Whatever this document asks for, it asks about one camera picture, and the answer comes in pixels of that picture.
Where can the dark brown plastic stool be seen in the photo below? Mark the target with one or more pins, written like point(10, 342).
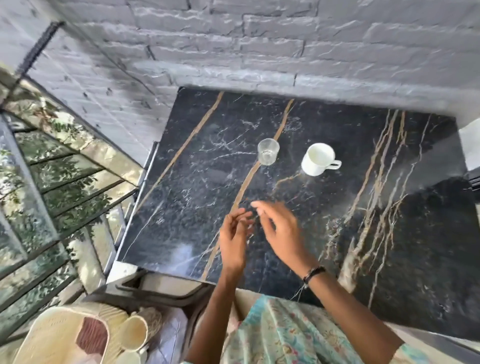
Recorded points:
point(157, 296)

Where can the black marble table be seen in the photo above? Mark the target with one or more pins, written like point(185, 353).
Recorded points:
point(412, 243)

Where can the green leafy tree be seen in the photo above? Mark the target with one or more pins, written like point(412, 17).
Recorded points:
point(63, 187)

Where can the person's right forearm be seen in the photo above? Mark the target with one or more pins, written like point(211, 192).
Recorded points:
point(352, 318)

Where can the black metal railing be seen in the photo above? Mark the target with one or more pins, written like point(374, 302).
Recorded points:
point(37, 50)

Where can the person's right hand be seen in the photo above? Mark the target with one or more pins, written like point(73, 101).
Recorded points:
point(287, 240)

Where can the black door frame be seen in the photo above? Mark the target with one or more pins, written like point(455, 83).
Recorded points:
point(474, 187)

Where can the white concrete ledge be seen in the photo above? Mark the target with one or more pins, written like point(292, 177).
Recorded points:
point(120, 272)

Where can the clear drinking glass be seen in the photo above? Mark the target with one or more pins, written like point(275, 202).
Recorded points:
point(268, 153)

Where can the person's left forearm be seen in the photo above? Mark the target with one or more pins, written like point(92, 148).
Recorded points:
point(213, 322)

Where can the person's left hand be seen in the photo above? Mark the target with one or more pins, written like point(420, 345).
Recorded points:
point(232, 247)

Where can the brown checked cloth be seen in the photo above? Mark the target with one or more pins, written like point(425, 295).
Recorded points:
point(92, 335)

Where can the cream floral cup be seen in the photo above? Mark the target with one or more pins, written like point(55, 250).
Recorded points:
point(137, 332)

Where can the cream plastic basket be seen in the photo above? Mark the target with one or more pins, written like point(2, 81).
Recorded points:
point(52, 337)

